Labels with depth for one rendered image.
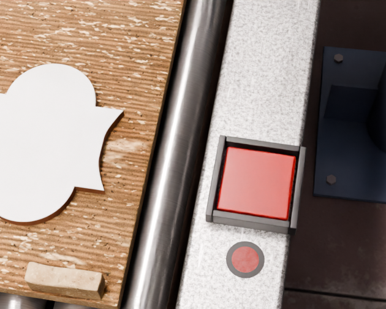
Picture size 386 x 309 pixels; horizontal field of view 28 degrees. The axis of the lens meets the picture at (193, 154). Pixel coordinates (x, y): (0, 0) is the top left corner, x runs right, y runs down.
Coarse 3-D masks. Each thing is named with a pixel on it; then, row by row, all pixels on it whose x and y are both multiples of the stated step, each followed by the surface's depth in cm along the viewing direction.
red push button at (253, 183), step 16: (240, 160) 66; (256, 160) 66; (272, 160) 66; (288, 160) 66; (224, 176) 65; (240, 176) 65; (256, 176) 65; (272, 176) 65; (288, 176) 65; (224, 192) 64; (240, 192) 64; (256, 192) 64; (272, 192) 64; (288, 192) 64; (224, 208) 64; (240, 208) 64; (256, 208) 64; (272, 208) 64; (288, 208) 64
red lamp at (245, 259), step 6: (246, 246) 64; (234, 252) 64; (240, 252) 64; (246, 252) 64; (252, 252) 63; (234, 258) 63; (240, 258) 63; (246, 258) 63; (252, 258) 63; (258, 258) 63; (234, 264) 63; (240, 264) 63; (246, 264) 63; (252, 264) 63; (240, 270) 63; (246, 270) 63
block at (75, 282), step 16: (32, 272) 58; (48, 272) 58; (64, 272) 58; (80, 272) 58; (96, 272) 58; (32, 288) 60; (48, 288) 59; (64, 288) 58; (80, 288) 58; (96, 288) 58
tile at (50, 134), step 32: (0, 96) 67; (32, 96) 67; (64, 96) 67; (0, 128) 66; (32, 128) 66; (64, 128) 66; (96, 128) 66; (0, 160) 64; (32, 160) 64; (64, 160) 64; (96, 160) 64; (0, 192) 63; (32, 192) 63; (64, 192) 63; (96, 192) 64; (32, 224) 63
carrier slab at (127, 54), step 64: (0, 0) 73; (64, 0) 73; (128, 0) 73; (0, 64) 70; (64, 64) 70; (128, 64) 70; (128, 128) 67; (128, 192) 64; (0, 256) 62; (64, 256) 62; (128, 256) 62
